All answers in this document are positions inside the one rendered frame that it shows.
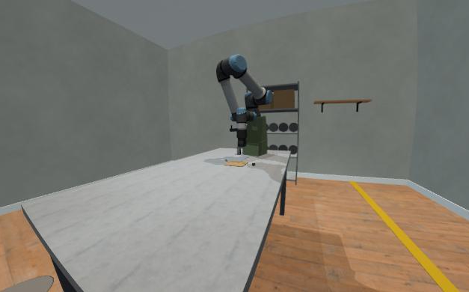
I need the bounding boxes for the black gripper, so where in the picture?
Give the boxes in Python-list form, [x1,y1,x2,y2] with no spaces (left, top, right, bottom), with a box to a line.
[230,123,247,155]

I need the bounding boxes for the tan mat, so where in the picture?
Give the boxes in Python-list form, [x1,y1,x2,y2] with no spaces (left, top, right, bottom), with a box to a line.
[224,161,248,167]

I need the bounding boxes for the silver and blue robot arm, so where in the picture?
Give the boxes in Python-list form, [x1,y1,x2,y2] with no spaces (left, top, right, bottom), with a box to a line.
[216,55,272,124]

